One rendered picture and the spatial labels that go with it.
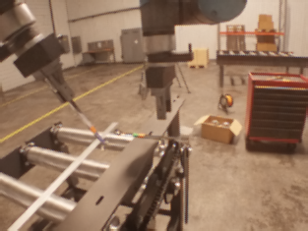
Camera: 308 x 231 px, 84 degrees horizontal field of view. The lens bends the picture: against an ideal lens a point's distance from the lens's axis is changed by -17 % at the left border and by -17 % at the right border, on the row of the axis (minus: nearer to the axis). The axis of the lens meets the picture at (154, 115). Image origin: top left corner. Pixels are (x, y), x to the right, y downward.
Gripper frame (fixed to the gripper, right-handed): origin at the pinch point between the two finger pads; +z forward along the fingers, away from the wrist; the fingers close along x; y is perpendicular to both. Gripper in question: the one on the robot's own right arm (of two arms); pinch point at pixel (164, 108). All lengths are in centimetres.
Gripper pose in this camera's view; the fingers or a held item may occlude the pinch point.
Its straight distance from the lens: 61.2
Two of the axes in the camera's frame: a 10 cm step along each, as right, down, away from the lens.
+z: 0.8, 9.2, 3.9
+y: -9.4, -0.6, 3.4
